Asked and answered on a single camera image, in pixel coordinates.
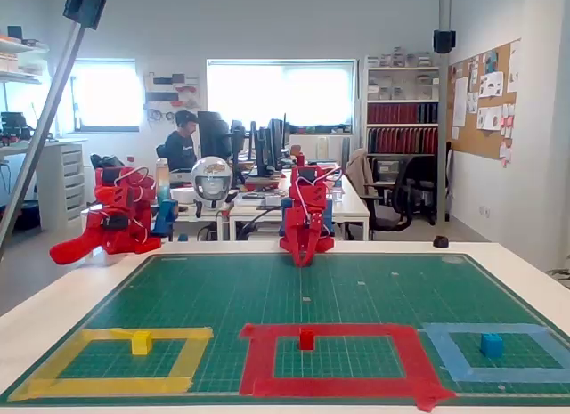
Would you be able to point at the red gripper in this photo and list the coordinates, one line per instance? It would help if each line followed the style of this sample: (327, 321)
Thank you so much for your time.
(299, 236)

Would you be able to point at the red toy brick cube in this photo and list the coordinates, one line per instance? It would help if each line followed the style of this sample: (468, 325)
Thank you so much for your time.
(306, 339)

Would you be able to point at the red leader robot arm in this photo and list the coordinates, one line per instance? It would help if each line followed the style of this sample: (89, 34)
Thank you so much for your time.
(120, 196)

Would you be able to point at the red follower robot arm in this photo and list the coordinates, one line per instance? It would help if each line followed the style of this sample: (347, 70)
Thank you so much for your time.
(311, 193)

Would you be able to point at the red tape square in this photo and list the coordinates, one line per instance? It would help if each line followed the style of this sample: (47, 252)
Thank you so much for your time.
(334, 383)

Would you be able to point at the blue tape square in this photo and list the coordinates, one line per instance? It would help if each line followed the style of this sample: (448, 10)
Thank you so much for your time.
(467, 327)

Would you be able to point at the yellow toy brick cube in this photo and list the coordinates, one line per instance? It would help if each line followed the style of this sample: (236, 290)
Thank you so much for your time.
(141, 343)

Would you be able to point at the blue toy brick cube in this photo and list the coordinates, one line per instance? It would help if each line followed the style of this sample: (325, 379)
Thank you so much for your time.
(491, 346)

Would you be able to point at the yellow tape square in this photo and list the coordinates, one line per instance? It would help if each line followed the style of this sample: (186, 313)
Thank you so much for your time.
(111, 386)

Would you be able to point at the blue table clamp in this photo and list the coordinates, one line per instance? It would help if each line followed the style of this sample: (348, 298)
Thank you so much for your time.
(328, 218)
(287, 203)
(167, 213)

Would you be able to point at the green cutting mat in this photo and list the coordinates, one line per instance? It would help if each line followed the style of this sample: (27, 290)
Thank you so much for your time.
(311, 298)

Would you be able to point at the long white desk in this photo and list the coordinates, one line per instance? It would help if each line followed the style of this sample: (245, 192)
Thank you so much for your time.
(356, 205)

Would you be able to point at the red bottle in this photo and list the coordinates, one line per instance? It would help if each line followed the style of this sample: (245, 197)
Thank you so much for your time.
(301, 159)

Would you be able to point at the beige jacket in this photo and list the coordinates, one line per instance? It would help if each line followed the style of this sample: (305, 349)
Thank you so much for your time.
(358, 169)

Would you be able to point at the white helmet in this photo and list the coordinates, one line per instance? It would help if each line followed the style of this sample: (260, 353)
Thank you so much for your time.
(211, 178)

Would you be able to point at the black office chair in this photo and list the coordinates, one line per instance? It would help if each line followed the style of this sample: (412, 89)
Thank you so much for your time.
(416, 173)

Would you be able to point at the white box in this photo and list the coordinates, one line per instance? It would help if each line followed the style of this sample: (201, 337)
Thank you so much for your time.
(182, 195)

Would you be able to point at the black rubber foot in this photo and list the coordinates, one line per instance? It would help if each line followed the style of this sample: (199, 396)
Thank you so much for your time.
(441, 241)

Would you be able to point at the large black computer monitor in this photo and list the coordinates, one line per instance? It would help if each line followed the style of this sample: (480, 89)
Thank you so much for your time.
(214, 133)

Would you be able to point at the wide bright window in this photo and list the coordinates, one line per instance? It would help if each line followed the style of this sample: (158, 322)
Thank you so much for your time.
(311, 93)

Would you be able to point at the orange and blue bottle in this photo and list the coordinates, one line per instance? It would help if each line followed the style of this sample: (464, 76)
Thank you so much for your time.
(163, 187)

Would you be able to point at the seated person dark shirt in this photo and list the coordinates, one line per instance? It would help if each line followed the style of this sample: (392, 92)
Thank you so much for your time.
(180, 149)

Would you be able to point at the white bookshelf with binders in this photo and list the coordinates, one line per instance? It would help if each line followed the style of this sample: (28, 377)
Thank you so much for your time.
(401, 113)

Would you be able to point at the dark chair back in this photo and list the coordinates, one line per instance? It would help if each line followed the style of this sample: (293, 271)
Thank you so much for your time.
(161, 151)

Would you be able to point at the upright metal pole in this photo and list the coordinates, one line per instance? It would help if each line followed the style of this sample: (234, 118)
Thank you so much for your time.
(444, 120)

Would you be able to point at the cork pin board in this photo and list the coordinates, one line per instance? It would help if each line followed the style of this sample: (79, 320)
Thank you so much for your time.
(467, 138)

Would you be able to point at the black bag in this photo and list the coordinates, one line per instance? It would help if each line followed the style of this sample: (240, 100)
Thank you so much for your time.
(107, 161)

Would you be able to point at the white drawer unit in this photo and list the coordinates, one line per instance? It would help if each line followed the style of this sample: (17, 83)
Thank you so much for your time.
(71, 182)

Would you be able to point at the black clamp on upright pole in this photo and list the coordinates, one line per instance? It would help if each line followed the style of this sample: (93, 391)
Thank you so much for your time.
(444, 41)

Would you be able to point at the small bright window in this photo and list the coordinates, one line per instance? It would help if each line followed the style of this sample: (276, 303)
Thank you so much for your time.
(107, 93)

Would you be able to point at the green plant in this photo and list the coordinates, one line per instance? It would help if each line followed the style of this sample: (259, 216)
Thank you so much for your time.
(562, 273)

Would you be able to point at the slanted metal pole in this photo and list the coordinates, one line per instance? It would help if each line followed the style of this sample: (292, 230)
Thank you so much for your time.
(45, 120)

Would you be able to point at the black machine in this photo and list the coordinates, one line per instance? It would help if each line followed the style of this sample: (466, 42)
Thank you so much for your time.
(13, 124)

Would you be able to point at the black clamp on slanted pole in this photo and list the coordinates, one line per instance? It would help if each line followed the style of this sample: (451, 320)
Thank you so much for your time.
(84, 6)

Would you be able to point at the white wall outlet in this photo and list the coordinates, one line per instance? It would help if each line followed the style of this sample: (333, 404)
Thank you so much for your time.
(484, 210)

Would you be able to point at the wall tool rack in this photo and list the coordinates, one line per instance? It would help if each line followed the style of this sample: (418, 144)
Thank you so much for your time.
(171, 95)

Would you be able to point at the white wall shelf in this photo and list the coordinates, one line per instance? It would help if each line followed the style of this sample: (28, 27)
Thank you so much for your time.
(22, 69)

